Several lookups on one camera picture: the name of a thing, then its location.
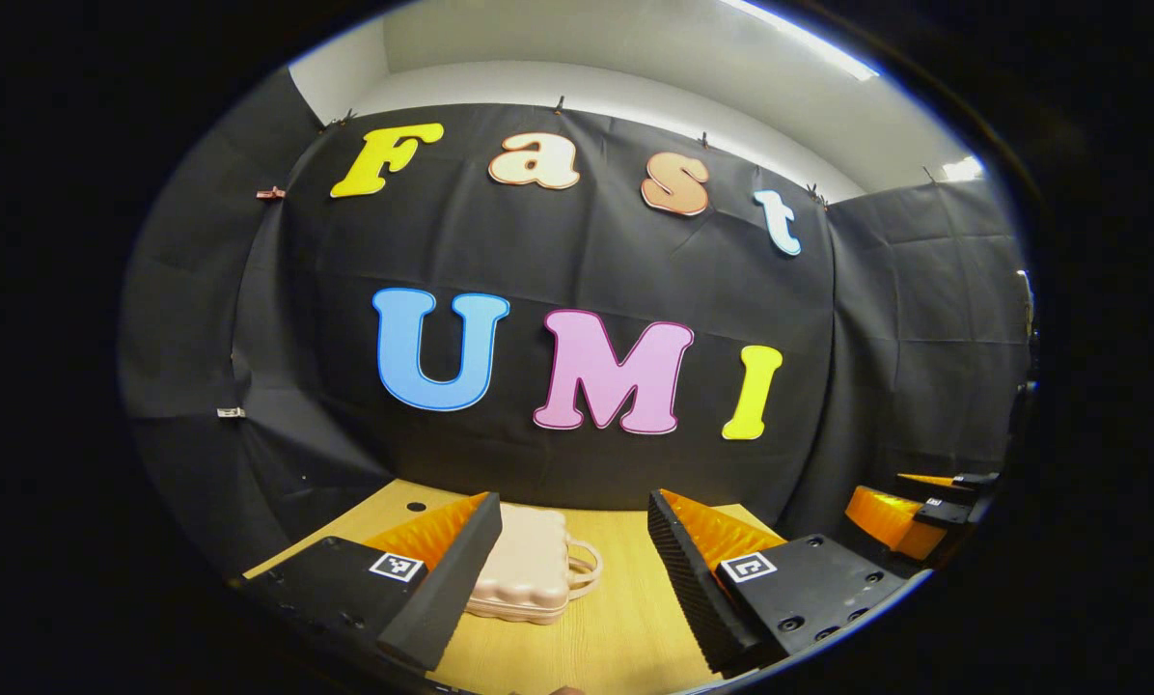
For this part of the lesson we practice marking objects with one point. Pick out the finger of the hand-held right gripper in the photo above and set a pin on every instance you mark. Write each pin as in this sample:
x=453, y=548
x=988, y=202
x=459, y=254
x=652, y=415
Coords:
x=886, y=516
x=973, y=480

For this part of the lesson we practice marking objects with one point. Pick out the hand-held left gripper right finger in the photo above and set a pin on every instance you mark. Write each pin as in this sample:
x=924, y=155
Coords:
x=693, y=598

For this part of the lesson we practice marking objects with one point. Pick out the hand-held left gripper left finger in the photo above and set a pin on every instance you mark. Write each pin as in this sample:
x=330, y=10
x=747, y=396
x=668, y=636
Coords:
x=447, y=589

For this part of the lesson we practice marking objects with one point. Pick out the pink ribbed suitcase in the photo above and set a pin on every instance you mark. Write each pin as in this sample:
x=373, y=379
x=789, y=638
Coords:
x=529, y=569

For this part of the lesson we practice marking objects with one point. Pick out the short ceiling light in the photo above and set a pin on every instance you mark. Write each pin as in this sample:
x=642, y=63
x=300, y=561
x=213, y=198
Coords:
x=963, y=169

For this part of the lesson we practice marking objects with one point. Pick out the black backdrop cloth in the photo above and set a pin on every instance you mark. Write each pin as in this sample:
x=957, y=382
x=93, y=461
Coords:
x=538, y=251

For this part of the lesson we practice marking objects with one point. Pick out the red cloth clip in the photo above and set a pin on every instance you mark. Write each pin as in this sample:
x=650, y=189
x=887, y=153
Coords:
x=270, y=193

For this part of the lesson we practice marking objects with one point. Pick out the long ceiling light strip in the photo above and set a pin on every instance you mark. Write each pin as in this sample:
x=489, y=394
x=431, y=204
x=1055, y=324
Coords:
x=809, y=41

